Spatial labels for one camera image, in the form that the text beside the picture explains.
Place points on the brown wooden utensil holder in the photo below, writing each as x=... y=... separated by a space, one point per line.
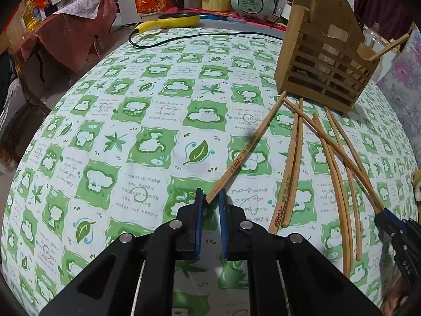
x=323 y=57

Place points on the person right hand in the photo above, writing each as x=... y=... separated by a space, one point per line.
x=395 y=297

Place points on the wooden chopstick two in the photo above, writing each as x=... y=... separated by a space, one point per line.
x=242 y=156

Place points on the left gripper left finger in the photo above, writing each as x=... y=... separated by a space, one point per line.
x=135 y=275

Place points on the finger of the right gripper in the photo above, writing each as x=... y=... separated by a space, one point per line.
x=391 y=223
x=391 y=237

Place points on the cooking oil bottle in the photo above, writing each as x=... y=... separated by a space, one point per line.
x=31 y=16

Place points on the wooden chopstick four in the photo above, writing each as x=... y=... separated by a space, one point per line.
x=295 y=174

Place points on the red cloth covered table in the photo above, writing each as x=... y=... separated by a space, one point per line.
x=69 y=33

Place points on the yellow electric frying pan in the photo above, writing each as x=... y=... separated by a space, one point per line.
x=169 y=21

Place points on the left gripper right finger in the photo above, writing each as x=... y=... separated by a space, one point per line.
x=287 y=275

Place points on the floral pink wall covering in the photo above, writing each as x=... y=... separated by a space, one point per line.
x=401 y=86

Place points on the wooden chopstick six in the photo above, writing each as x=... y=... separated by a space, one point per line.
x=356 y=211

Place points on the clear plastic bottle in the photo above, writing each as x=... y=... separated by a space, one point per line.
x=372 y=35

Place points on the wooden chopstick seven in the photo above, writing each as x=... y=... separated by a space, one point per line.
x=375 y=201

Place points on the wooden chopstick three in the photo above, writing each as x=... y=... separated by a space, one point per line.
x=285 y=184

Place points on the green white patterned tablecloth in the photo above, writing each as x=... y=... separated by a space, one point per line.
x=130 y=142

